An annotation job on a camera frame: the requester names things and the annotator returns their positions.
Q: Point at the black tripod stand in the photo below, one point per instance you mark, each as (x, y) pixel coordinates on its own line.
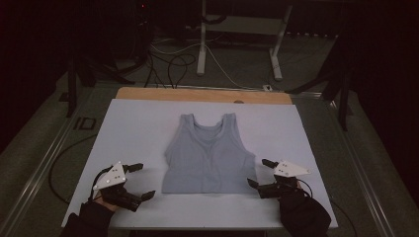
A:
(80, 77)
(341, 85)

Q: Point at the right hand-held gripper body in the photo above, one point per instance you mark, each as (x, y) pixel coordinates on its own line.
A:
(286, 169)

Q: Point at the person's left hand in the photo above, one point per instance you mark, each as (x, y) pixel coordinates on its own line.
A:
(108, 204)

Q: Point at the white table cover sheet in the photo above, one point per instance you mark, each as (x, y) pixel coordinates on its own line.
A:
(138, 131)

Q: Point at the metal floor rail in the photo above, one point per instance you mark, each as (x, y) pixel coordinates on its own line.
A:
(39, 169)
(359, 171)

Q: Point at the person's right hand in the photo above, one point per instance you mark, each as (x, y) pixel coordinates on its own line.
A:
(298, 186)

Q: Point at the white plug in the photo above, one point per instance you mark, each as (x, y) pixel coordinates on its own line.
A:
(267, 88)

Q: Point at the gray tank top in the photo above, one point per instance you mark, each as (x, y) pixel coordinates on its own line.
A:
(209, 158)

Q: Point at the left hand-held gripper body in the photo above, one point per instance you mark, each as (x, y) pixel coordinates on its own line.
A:
(113, 176)

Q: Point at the white metal stand frame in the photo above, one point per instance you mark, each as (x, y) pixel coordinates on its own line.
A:
(242, 24)

